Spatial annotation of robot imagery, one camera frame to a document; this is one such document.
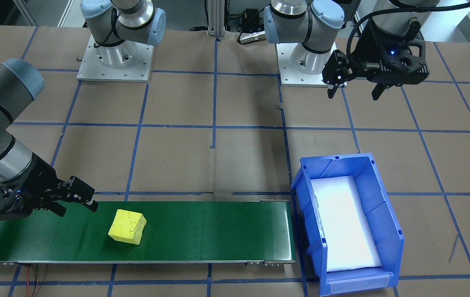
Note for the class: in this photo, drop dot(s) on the yellow foam block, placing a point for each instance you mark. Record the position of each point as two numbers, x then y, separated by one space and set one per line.
127 227

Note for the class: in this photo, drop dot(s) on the silver metal connector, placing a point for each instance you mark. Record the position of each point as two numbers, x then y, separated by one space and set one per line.
251 38

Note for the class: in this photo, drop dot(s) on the black power brick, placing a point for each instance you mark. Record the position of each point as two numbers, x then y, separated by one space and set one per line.
250 16

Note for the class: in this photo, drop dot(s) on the green conveyor belt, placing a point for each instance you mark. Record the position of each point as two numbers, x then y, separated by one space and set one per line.
202 235

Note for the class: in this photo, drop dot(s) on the white foam pad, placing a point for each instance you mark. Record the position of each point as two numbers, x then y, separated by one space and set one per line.
346 227

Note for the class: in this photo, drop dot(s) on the blue plastic storage bin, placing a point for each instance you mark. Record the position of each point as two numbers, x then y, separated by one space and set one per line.
383 231

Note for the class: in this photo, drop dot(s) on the white square base plate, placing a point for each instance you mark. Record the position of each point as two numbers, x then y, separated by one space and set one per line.
288 78
136 68

